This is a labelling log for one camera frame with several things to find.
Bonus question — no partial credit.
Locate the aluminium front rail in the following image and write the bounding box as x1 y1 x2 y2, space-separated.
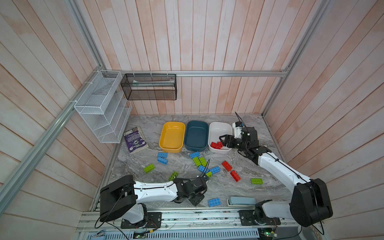
76 206 325 233

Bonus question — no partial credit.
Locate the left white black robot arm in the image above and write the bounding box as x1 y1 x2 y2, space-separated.
99 174 209 224

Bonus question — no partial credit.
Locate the green lego lower left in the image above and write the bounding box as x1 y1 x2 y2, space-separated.
169 171 179 181

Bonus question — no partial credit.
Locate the dark teal rectangular tray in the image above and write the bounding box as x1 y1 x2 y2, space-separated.
184 120 209 152

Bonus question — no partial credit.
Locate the purple book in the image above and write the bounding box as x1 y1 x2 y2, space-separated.
123 127 149 154

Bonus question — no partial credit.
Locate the white rectangular tray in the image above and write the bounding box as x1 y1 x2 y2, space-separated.
208 122 233 155

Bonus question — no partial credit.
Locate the green lego far right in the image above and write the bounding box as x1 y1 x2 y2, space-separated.
251 178 263 185

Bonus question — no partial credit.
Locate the white wire mesh shelf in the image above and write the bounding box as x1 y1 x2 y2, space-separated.
75 71 132 144

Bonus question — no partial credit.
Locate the black mesh basket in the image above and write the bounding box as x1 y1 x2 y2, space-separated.
121 73 178 101

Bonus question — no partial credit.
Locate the green lego centre right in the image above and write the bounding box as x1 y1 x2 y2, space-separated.
199 157 207 167

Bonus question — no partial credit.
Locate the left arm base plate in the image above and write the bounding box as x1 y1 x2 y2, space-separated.
121 212 162 229

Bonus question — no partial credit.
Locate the small green lego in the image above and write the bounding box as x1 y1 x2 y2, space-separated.
144 164 155 174

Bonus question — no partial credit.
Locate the yellow rectangular tray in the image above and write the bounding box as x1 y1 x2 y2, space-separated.
159 122 186 153

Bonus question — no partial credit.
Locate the blue lego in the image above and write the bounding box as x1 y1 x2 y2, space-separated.
158 157 168 165
208 198 221 208
198 165 210 174
158 153 168 159
210 166 221 175
189 152 200 159

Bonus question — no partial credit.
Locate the blue lego front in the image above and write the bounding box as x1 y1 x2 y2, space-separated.
208 198 221 208

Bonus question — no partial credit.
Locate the red lego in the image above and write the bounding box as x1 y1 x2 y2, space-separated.
230 170 241 182
216 142 223 150
222 161 233 172
210 142 217 149

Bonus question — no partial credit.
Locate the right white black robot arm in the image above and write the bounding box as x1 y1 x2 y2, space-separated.
219 121 333 227

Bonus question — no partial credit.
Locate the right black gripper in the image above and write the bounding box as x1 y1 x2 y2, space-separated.
219 134 248 153

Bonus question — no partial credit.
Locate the green lego centre left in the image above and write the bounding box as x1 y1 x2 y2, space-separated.
193 157 202 167

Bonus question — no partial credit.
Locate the light blue stapler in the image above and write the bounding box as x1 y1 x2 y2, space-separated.
227 197 257 206

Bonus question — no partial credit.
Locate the aluminium back frame bar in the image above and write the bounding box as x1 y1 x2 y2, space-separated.
120 70 288 78

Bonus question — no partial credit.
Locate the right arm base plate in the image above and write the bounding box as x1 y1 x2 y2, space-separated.
238 210 281 226

